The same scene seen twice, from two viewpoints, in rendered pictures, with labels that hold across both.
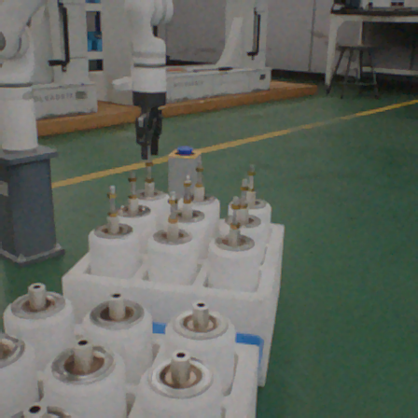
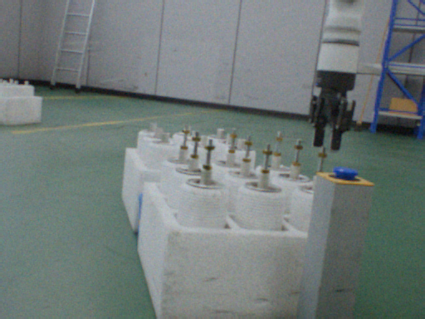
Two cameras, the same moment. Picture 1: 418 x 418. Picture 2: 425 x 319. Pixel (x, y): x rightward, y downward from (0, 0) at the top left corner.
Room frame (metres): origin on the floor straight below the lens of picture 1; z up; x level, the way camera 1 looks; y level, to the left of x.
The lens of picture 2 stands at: (2.03, -0.50, 0.45)
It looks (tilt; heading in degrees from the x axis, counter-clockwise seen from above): 9 degrees down; 155
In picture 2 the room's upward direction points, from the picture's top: 7 degrees clockwise
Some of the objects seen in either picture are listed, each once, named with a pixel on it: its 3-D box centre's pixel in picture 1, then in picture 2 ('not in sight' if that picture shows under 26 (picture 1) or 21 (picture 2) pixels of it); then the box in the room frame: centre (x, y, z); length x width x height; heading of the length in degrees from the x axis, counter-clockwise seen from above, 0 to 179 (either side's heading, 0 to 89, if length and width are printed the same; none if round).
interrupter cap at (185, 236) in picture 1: (173, 236); (230, 164); (0.96, 0.07, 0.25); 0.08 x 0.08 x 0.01
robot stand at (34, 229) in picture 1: (24, 203); not in sight; (1.42, 0.51, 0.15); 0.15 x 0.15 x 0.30; 49
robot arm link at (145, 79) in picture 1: (141, 75); (347, 56); (1.22, 0.16, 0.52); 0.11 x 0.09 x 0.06; 80
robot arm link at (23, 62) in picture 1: (11, 55); not in sight; (1.42, 0.51, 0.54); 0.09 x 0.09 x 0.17; 76
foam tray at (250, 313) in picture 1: (186, 285); (236, 244); (1.07, 0.05, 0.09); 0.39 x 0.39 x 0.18; 79
